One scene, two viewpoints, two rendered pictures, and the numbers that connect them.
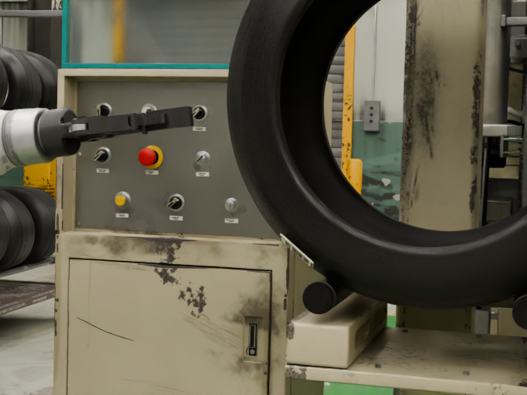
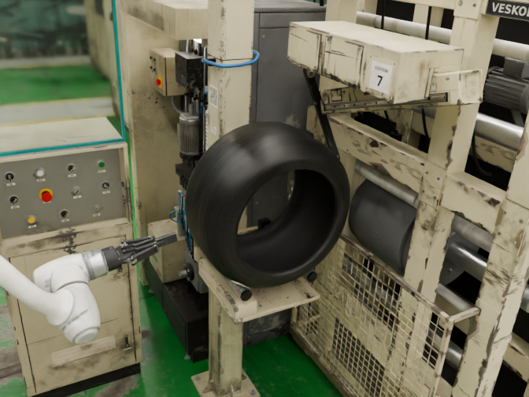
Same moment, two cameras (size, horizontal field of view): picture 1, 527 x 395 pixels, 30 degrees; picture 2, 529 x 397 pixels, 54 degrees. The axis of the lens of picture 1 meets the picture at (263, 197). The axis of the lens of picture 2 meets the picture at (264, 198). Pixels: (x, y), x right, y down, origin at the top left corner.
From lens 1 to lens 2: 1.35 m
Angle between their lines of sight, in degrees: 49
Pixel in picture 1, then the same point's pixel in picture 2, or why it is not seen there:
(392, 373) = (270, 309)
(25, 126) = (101, 265)
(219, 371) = (105, 283)
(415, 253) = (285, 275)
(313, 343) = (245, 310)
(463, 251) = (299, 269)
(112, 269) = (38, 256)
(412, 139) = not seen: hidden behind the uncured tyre
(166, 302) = not seen: hidden behind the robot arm
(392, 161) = not seen: outside the picture
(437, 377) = (283, 304)
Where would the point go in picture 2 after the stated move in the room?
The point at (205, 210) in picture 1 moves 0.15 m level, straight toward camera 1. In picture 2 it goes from (81, 213) to (100, 225)
